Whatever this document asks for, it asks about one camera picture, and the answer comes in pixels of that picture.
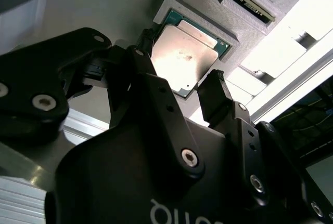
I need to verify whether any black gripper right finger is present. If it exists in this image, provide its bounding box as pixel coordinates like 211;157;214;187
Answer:
197;69;333;224

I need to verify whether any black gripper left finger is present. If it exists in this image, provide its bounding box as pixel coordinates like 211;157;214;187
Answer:
0;28;206;180

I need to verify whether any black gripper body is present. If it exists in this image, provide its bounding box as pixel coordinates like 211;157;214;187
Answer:
45;118;287;224

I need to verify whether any silver CPU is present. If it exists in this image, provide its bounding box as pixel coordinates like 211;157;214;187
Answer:
150;9;231;98

